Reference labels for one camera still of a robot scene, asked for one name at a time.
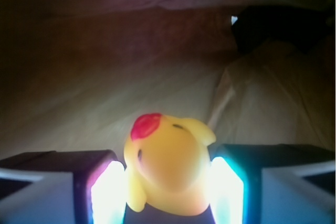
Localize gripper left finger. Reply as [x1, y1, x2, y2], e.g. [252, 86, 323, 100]
[1, 150, 126, 223]

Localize yellow rubber duck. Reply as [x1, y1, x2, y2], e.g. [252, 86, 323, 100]
[124, 113, 216, 216]

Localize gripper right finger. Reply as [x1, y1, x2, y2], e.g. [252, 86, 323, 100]
[210, 144, 335, 223]

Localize brown paper bag enclosure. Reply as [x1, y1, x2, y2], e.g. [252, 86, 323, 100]
[0, 0, 336, 162]

